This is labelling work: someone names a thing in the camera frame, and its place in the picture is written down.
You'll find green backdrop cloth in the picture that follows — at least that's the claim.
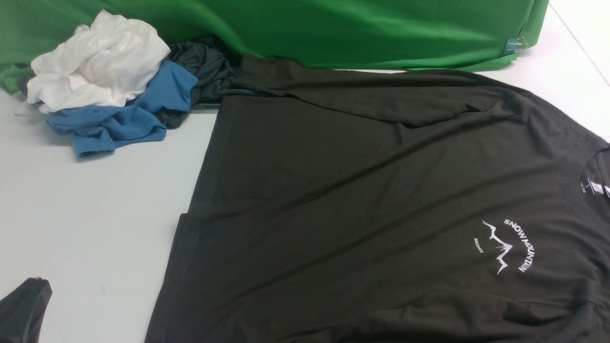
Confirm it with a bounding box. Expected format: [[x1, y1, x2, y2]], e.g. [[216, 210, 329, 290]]
[[0, 0, 549, 93]]

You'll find dark gray long-sleeve top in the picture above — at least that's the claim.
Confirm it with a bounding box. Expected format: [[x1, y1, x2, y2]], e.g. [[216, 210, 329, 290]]
[[145, 56, 610, 343]]

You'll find blue binder clip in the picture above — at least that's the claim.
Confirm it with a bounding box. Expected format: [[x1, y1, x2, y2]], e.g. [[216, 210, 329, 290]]
[[505, 36, 528, 56]]

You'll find blue crumpled garment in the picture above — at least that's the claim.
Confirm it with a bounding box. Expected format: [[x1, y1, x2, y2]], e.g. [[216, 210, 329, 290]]
[[46, 61, 198, 159]]

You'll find white crumpled garment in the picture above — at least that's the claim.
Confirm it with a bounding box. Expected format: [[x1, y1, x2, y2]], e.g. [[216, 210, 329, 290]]
[[26, 10, 170, 113]]

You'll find dark teal crumpled garment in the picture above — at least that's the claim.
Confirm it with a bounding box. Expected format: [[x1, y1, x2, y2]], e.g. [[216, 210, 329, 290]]
[[152, 36, 255, 130]]

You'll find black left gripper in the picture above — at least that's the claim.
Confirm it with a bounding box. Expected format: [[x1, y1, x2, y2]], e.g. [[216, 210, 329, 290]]
[[0, 277, 52, 343]]

